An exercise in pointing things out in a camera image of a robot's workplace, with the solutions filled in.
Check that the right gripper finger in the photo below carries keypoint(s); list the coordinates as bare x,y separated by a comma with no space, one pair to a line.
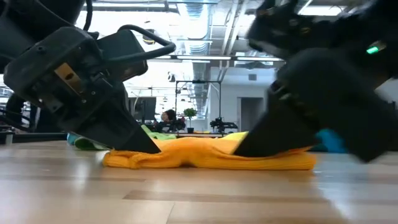
273,133

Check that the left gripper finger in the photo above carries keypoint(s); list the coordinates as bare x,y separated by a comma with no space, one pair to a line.
118,130

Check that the green microfiber towel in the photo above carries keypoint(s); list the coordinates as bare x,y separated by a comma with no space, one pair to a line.
155,135

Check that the teal plastic bin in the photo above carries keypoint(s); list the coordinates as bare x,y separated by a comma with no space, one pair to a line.
329,141

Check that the yellow microfiber towel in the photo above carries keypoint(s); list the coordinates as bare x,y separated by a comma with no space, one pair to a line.
202,155

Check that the black background robot arm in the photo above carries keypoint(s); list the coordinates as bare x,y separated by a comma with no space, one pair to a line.
222,125

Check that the blue microfiber towel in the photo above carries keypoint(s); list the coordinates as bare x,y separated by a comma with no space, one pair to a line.
71,138

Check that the dark background monitor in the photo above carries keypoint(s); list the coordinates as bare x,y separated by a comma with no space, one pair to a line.
146,109

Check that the person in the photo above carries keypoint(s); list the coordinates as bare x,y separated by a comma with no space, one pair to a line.
169,115

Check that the dark side desk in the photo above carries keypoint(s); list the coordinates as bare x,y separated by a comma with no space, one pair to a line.
31,137

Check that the green potted plant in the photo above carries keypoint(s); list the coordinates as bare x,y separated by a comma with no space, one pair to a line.
190,112

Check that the brown background table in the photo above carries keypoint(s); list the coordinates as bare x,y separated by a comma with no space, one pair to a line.
199,135

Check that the long ceiling light bar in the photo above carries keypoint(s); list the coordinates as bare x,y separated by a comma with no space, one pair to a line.
202,57

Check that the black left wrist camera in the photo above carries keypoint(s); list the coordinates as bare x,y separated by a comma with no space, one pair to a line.
124,53

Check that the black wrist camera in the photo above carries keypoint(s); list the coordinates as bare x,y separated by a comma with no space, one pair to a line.
280,28
124,53

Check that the black ceiling camera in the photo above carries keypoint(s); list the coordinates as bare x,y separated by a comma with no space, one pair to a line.
149,39

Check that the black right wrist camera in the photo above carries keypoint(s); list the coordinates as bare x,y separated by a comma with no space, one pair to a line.
280,28

